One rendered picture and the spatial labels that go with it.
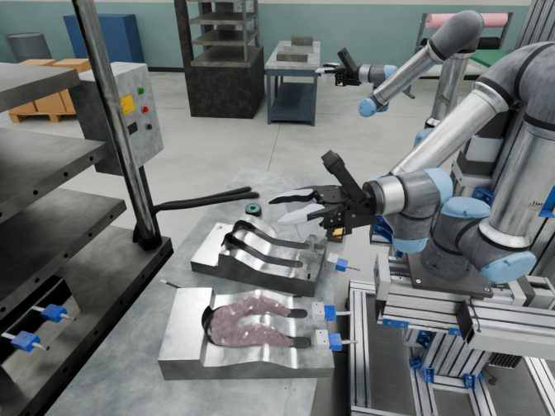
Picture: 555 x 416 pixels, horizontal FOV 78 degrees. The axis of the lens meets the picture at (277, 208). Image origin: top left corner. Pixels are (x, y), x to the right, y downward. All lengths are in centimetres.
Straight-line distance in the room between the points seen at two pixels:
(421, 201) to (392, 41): 702
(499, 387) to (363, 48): 654
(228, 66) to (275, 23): 268
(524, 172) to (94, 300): 139
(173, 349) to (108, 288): 51
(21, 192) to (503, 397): 205
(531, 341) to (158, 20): 783
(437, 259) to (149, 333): 96
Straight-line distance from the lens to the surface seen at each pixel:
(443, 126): 88
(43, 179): 123
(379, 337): 200
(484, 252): 98
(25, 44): 783
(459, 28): 141
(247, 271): 131
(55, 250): 135
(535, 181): 89
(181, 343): 110
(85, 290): 154
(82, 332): 141
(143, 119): 166
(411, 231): 78
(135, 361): 124
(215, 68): 513
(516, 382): 212
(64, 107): 586
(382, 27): 761
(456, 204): 107
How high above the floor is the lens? 180
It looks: 35 degrees down
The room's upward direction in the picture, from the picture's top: straight up
